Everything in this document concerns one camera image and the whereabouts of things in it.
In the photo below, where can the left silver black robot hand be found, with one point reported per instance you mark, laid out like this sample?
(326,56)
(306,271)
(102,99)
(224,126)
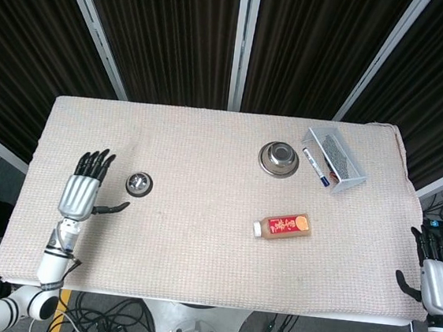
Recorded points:
(81,195)

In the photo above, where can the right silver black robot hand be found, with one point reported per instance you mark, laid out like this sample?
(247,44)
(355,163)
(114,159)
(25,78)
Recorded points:
(437,284)

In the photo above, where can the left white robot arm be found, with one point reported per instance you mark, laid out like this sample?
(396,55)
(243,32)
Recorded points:
(41,274)

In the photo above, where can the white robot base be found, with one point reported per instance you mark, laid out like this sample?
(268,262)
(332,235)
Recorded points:
(192,329)

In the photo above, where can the small steel cup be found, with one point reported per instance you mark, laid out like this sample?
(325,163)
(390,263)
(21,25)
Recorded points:
(139,183)

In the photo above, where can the beige woven table cloth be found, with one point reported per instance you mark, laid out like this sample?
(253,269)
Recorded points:
(214,232)

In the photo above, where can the white mesh metal basket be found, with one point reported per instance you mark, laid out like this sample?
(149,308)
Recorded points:
(339,158)

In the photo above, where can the orange juice bottle red label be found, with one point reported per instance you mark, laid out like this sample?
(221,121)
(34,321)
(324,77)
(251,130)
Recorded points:
(284,226)

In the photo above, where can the blue capped marker pen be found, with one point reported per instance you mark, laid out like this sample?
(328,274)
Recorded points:
(316,166)

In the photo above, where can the stainless steel bowl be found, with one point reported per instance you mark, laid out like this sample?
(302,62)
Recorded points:
(278,159)

